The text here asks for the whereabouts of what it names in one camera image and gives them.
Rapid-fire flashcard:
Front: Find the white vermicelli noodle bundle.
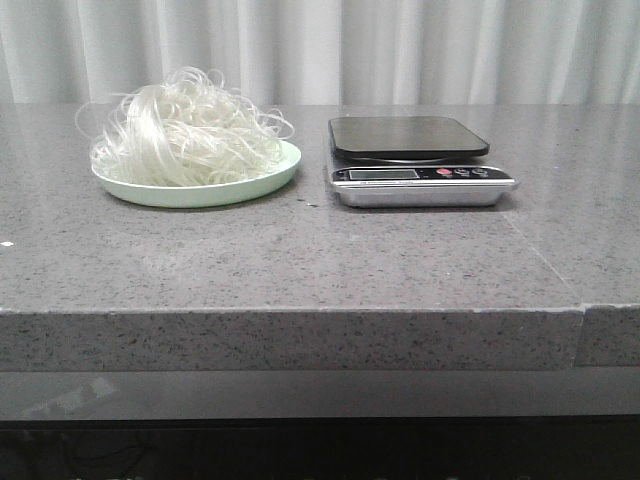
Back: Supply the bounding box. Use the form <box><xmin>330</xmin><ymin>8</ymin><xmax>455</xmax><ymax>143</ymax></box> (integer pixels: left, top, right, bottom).
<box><xmin>89</xmin><ymin>67</ymin><xmax>294</xmax><ymax>187</ymax></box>

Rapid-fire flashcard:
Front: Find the white pleated curtain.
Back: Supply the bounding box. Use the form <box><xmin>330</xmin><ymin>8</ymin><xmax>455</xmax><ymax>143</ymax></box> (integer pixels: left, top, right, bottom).
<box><xmin>1</xmin><ymin>1</ymin><xmax>639</xmax><ymax>105</ymax></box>

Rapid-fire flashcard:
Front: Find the black silver kitchen scale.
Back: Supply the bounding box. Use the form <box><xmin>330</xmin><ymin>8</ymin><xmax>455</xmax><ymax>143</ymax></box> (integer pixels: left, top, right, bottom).
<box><xmin>328</xmin><ymin>116</ymin><xmax>518</xmax><ymax>208</ymax></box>

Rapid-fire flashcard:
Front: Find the light green round plate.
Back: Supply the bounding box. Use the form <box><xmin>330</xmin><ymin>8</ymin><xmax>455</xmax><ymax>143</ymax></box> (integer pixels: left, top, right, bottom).
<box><xmin>92</xmin><ymin>141</ymin><xmax>302</xmax><ymax>209</ymax></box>

